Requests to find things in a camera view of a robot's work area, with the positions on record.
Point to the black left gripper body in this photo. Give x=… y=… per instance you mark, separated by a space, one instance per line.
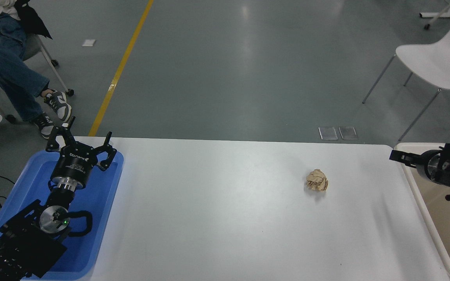
x=72 y=164

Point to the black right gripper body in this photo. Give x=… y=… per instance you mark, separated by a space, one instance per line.
x=422 y=164

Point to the black jacket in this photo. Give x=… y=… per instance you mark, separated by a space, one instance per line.
x=31 y=19

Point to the silver floor plate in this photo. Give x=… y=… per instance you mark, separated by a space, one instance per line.
x=348 y=132
x=328 y=133

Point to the seated person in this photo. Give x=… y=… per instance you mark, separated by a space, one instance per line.
x=2 y=66

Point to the white plastic chair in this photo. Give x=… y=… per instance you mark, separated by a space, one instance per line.
x=432 y=62

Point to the crumpled tan paper ball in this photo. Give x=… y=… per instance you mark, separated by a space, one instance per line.
x=316 y=180

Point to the grey wheeled chair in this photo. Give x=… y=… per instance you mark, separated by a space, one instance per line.
x=33 y=45

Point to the white paper scrap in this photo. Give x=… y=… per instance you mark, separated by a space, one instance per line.
x=88 y=43

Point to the white wheeled stand base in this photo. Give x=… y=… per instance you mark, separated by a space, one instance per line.
x=441 y=14

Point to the blue plastic tray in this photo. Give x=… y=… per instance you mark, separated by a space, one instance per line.
x=96 y=218

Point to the large pale plastic bin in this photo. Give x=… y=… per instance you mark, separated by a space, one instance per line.
x=447 y=234

